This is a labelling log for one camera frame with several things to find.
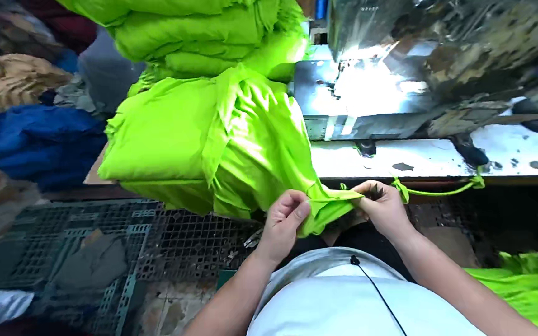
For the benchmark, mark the black plastic grid pallet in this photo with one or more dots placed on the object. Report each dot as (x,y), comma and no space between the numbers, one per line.
(189,238)

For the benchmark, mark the dark grey crumpled cloth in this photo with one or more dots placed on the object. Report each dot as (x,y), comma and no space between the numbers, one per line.
(94,263)

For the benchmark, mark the person's right forearm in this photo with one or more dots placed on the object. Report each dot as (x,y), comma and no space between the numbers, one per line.
(456,277)

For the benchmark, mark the clear plastic bag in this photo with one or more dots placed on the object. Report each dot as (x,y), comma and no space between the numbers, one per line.
(0,205)

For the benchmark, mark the brown cardboard sheet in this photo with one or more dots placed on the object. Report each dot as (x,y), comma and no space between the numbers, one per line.
(95,171)

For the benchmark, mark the person's right hand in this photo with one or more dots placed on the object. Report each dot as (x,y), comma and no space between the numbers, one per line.
(393,215)

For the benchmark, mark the industrial sewing machine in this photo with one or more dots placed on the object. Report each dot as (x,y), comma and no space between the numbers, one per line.
(367,102)

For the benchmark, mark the person's left thumb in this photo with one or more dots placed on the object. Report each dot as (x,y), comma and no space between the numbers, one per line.
(298,214)

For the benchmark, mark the person's legs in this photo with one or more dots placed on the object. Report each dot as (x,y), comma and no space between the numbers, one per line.
(374,242)

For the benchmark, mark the person's right thumb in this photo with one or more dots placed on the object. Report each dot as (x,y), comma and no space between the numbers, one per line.
(365,204)

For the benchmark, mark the stack of folded green garments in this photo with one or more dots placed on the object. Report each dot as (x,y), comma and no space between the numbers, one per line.
(161,128)

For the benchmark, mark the pile of lime green fabric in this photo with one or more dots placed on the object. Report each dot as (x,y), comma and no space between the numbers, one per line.
(526,289)

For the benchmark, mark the royal blue fabric bundle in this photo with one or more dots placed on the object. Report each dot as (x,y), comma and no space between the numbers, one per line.
(35,144)

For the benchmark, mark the blue thread spool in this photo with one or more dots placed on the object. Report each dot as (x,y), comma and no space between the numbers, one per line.
(321,8)

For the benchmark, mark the small dark thread snips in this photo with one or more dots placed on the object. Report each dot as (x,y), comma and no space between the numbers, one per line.
(377,191)

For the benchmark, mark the grey fabric bundle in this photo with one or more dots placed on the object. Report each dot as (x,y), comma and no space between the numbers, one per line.
(110,65)

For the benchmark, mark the person's left index finger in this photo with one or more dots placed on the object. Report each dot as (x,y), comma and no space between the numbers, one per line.
(292,196)

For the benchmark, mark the pale grey-green crumpled fabric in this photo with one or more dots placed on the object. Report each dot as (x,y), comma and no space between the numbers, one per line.
(76,95)

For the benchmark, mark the teal plastic pallet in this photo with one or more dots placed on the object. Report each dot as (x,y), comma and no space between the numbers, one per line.
(133,242)

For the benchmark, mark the person's left forearm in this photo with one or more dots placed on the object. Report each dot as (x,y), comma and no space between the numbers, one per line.
(238,291)

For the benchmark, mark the person's body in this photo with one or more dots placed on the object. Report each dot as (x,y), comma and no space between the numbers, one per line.
(334,303)

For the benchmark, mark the stack of beige fabric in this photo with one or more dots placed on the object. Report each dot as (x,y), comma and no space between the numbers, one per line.
(19,84)

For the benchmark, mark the dark red fabric bundle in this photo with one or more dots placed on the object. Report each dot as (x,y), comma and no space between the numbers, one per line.
(70,23)

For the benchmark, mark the lime green garment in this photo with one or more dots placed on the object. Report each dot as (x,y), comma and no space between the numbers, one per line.
(262,154)

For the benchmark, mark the person's right index finger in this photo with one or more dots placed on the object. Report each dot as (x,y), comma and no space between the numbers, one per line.
(368,185)

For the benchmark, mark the person's left hand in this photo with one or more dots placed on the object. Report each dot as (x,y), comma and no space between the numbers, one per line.
(277,238)

